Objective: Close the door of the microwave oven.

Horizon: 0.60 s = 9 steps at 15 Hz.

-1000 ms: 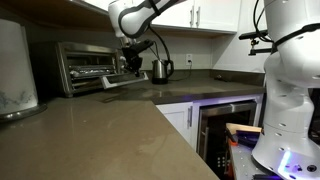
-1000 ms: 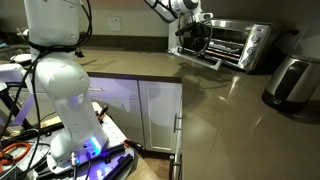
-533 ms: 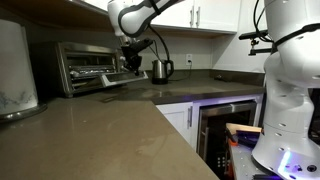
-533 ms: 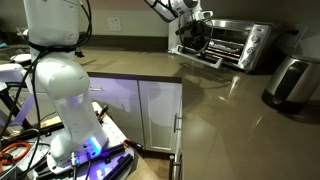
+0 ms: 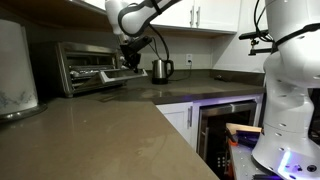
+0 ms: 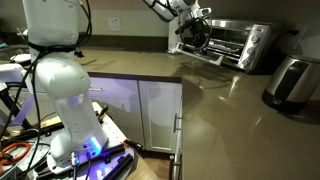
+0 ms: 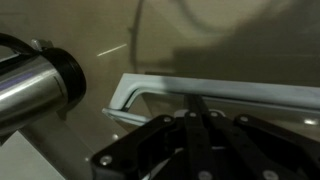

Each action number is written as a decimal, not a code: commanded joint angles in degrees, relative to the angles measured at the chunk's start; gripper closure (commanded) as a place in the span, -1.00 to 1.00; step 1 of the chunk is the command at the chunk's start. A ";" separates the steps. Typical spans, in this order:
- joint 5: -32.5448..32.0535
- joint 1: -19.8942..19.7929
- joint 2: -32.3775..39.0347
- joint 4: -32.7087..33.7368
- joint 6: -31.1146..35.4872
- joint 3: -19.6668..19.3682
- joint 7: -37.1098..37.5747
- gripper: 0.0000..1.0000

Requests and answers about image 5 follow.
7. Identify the black stereo camera on stand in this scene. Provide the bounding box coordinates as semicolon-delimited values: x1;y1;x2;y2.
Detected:
238;28;273;56

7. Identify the steel cabinet door handle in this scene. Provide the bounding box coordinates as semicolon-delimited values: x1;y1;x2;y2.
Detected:
187;105;194;129

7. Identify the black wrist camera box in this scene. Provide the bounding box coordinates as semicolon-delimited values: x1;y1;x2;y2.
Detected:
133;35;153;51

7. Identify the white lower cabinet door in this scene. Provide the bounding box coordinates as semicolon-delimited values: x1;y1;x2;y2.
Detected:
155;101;194;148

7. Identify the orange and black clamp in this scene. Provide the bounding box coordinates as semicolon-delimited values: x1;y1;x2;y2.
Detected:
227;134;240;147

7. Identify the metal paper towel holder base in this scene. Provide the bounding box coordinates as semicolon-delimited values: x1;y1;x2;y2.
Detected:
0;102;48;124

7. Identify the toaster oven glass door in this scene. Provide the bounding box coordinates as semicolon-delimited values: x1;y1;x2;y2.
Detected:
98;68;149;85

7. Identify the black kettle power cord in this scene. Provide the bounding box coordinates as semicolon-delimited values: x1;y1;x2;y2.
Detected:
168;64;193;83

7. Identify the steel electric kettle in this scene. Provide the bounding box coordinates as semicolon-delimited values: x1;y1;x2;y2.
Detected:
151;59;175;85

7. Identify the white upper wall cabinet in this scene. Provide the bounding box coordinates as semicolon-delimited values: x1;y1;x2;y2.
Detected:
83;0;242;35

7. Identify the perforated metal robot mounting plate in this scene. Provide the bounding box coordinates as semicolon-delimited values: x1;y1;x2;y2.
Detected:
228;143;279;180

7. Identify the wooden board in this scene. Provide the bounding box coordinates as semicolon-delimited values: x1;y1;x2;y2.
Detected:
225;122;263;136

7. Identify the small dark countertop object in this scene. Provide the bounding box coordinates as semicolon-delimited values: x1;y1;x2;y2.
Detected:
214;74;234;83

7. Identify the white wall outlet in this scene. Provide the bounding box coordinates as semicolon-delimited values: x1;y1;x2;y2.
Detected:
185;53;194;67

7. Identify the silver toaster oven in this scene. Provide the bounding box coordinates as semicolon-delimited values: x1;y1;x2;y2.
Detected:
29;41;130;99

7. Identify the white paper towel roll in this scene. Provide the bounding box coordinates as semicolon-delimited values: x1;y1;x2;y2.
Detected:
0;18;39;116

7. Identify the black built-in oven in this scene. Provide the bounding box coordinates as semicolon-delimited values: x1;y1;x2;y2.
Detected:
196;99;258;180

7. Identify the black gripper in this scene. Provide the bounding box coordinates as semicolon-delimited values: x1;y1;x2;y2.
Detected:
119;41;143;74

